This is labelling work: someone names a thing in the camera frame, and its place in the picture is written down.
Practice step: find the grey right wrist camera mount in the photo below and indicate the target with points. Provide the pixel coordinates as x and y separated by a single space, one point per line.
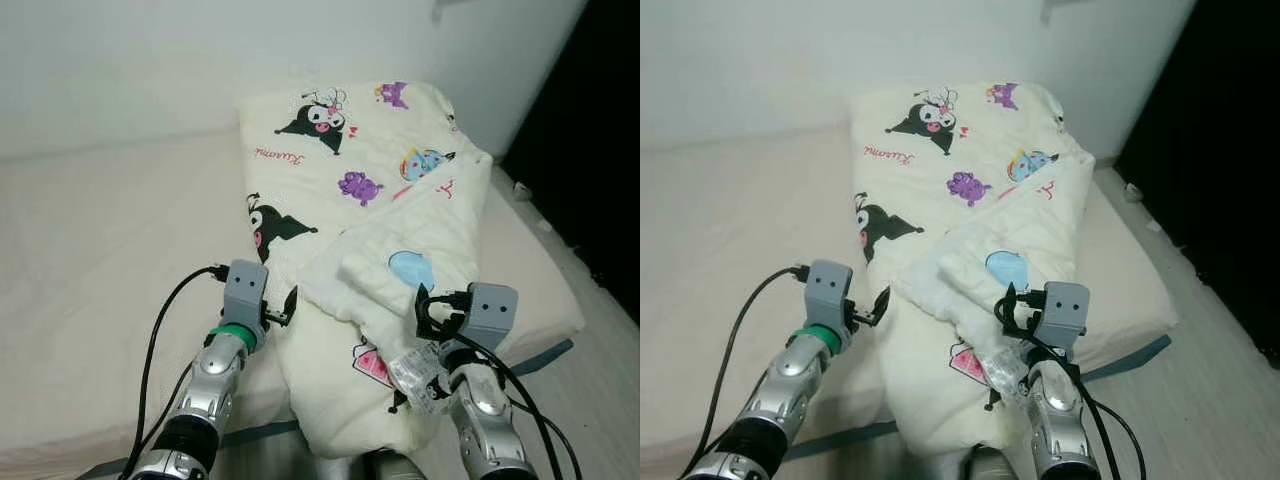
1063 312
495 312

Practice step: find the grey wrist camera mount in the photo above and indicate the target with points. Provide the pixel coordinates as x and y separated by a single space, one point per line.
1063 312
495 312
245 292
829 292

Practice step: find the cream cartoon print blanket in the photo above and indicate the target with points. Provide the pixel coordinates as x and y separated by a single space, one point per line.
930 180
320 180

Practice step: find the folded white fleece blanket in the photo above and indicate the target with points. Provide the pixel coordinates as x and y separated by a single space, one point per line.
420 240
1030 230

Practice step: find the robot right leg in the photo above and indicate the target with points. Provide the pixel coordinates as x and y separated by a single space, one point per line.
395 466
990 466

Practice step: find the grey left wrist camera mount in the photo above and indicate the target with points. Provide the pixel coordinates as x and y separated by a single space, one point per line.
245 292
829 292

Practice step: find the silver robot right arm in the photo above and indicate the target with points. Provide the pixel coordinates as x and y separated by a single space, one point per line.
1055 420
490 420

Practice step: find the cream bed mattress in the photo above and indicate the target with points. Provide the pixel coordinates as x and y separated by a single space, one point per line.
100 250
740 250

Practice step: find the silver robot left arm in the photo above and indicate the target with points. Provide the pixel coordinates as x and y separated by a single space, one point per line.
205 400
780 400

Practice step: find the clear printed plastic wrapper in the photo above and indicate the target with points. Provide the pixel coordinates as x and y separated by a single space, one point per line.
420 378
1002 375

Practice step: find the black wardrobe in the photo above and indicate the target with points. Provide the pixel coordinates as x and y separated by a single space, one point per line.
1210 120
590 120

